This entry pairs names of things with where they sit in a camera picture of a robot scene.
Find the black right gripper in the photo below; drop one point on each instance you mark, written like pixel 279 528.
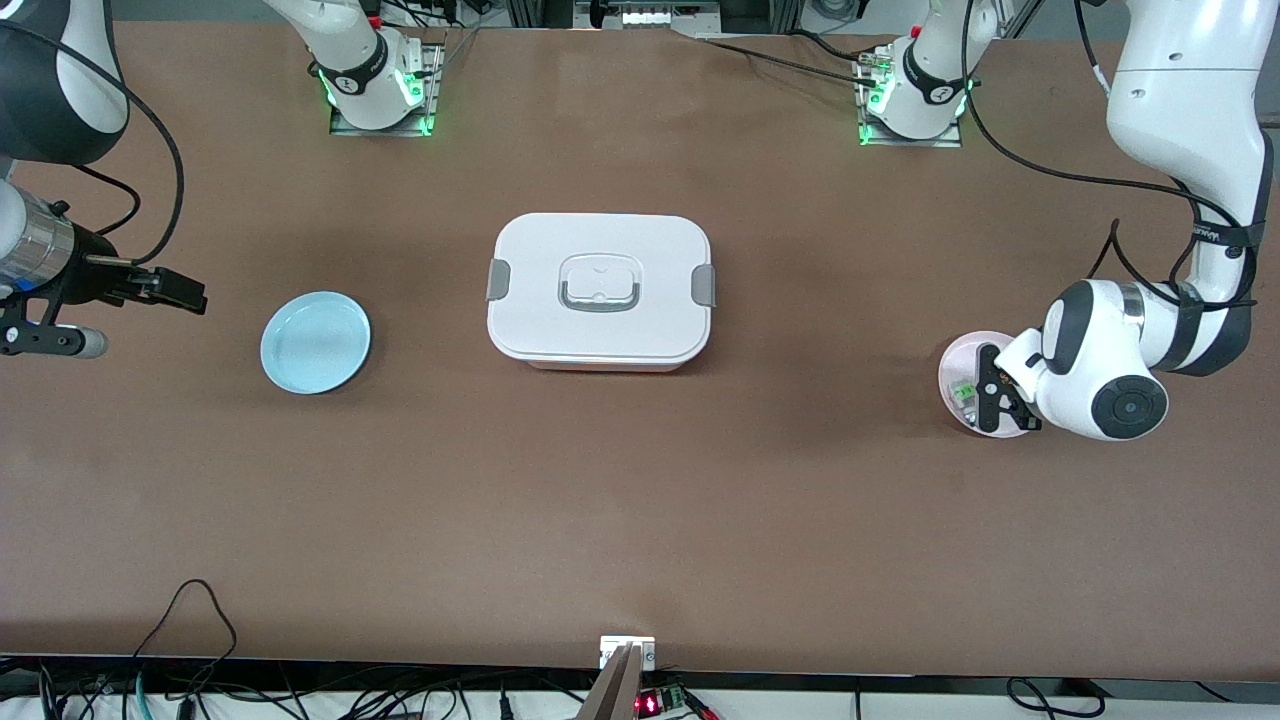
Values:
pixel 92 272

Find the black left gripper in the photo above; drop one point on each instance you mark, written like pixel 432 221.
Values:
pixel 1022 418

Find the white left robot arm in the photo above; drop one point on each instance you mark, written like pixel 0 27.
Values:
pixel 1180 100

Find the light pink plate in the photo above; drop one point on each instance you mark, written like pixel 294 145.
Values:
pixel 960 358

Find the light blue plate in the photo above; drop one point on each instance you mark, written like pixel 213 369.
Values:
pixel 315 345

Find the red display circuit module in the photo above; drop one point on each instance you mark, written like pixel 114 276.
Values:
pixel 660 702

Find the green switch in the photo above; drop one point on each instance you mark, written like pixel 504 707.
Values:
pixel 962 395

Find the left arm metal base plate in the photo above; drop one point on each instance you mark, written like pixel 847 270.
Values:
pixel 950 140

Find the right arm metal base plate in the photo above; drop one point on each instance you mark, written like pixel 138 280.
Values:
pixel 432 80

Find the white metal bracket plate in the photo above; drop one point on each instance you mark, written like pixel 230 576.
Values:
pixel 612 645

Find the grey camera mount bar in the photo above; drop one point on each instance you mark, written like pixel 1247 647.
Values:
pixel 612 695

